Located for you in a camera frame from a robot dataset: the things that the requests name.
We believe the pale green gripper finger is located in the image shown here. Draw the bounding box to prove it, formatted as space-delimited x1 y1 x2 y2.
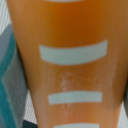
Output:
0 25 27 128

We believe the orange toy bread loaf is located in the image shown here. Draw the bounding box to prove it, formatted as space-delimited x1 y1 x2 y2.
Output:
6 0 128 128

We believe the white woven placemat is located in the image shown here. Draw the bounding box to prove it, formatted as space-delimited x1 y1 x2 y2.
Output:
0 0 128 128

